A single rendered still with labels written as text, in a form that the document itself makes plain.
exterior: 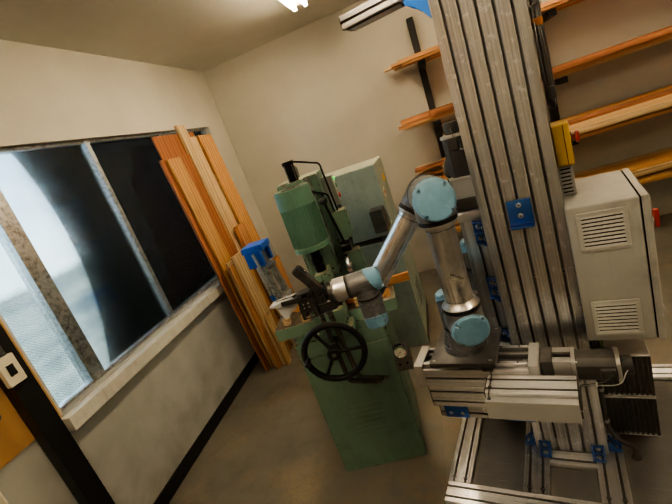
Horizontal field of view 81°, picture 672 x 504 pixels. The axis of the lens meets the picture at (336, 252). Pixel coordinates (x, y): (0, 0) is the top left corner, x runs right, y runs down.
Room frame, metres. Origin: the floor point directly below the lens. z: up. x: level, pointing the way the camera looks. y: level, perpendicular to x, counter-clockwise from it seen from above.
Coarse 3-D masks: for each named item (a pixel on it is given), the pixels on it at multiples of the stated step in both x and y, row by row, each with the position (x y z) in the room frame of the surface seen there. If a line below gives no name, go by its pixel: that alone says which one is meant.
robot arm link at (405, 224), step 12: (408, 204) 1.22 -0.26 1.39; (408, 216) 1.22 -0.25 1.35; (396, 228) 1.24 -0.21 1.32; (408, 228) 1.22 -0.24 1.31; (396, 240) 1.23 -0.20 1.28; (408, 240) 1.23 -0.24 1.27; (384, 252) 1.24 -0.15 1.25; (396, 252) 1.23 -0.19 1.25; (384, 264) 1.24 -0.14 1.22; (396, 264) 1.24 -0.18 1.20; (384, 276) 1.24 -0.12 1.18; (384, 288) 1.25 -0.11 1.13
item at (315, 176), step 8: (304, 176) 2.07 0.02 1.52; (312, 176) 2.04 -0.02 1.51; (320, 176) 2.17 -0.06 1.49; (280, 184) 2.12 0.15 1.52; (312, 184) 2.04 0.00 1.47; (320, 184) 2.06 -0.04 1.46; (328, 216) 2.04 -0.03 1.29; (328, 224) 2.04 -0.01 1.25; (336, 240) 2.04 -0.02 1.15; (336, 248) 2.04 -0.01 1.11; (304, 256) 2.07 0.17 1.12; (344, 264) 2.04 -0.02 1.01; (344, 272) 2.04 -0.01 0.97
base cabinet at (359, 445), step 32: (352, 352) 1.71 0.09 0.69; (384, 352) 1.68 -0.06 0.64; (320, 384) 1.74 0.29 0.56; (352, 384) 1.71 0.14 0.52; (384, 384) 1.69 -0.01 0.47; (352, 416) 1.72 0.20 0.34; (384, 416) 1.70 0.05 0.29; (416, 416) 1.79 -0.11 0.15; (352, 448) 1.73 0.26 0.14; (384, 448) 1.71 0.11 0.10; (416, 448) 1.69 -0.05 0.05
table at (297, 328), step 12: (384, 300) 1.67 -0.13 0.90; (396, 300) 1.69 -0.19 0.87; (300, 312) 1.88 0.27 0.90; (348, 312) 1.70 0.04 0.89; (360, 312) 1.69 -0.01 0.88; (300, 324) 1.74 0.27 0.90; (312, 324) 1.73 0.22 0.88; (276, 336) 1.76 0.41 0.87; (288, 336) 1.75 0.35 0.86; (324, 336) 1.63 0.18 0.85
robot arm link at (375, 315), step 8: (376, 296) 1.13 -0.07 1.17; (360, 304) 1.14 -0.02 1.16; (368, 304) 1.12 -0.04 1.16; (376, 304) 1.12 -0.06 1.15; (368, 312) 1.12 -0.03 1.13; (376, 312) 1.12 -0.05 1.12; (384, 312) 1.13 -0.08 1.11; (368, 320) 1.13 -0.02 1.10; (376, 320) 1.12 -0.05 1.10; (384, 320) 1.12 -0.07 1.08; (376, 328) 1.12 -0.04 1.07
